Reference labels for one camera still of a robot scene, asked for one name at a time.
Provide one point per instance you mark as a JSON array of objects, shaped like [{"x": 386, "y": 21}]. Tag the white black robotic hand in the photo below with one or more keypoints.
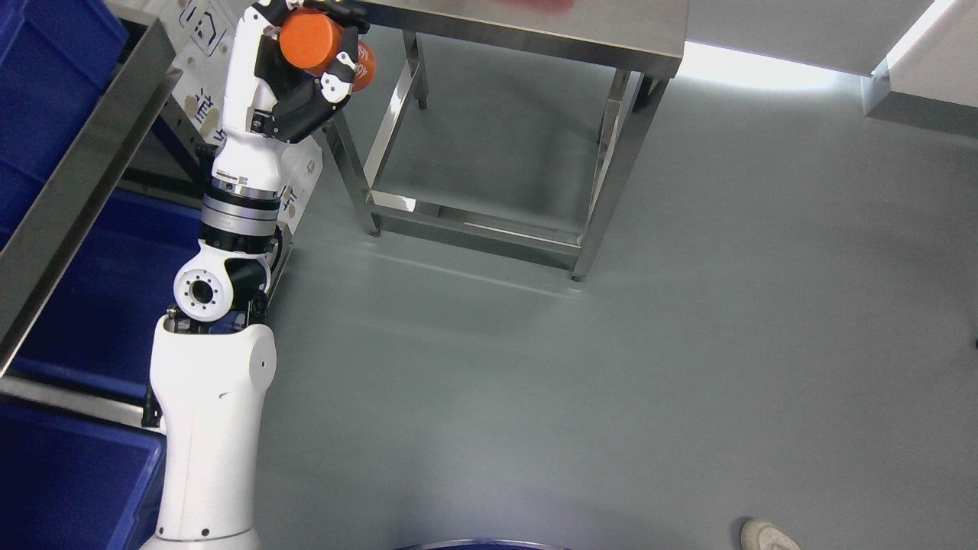
[{"x": 269, "y": 104}]

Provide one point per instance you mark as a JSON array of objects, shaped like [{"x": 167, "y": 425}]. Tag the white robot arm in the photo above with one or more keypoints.
[{"x": 212, "y": 362}]

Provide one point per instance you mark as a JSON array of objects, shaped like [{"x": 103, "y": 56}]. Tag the stainless steel desk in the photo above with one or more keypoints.
[{"x": 512, "y": 127}]

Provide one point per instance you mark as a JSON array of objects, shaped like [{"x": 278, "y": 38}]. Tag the large blue bin upper right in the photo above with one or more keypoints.
[{"x": 57, "y": 58}]

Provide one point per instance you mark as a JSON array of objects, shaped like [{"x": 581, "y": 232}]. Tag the blue bin lower far right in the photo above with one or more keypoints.
[{"x": 96, "y": 331}]

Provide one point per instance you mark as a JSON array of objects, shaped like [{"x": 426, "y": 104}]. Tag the blue bin lower left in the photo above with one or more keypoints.
[{"x": 69, "y": 482}]

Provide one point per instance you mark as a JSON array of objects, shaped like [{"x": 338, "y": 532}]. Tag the white shoe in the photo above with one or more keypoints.
[{"x": 762, "y": 534}]

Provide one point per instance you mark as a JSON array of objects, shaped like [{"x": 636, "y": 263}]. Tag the steel shelf front rail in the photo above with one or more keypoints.
[{"x": 48, "y": 237}]

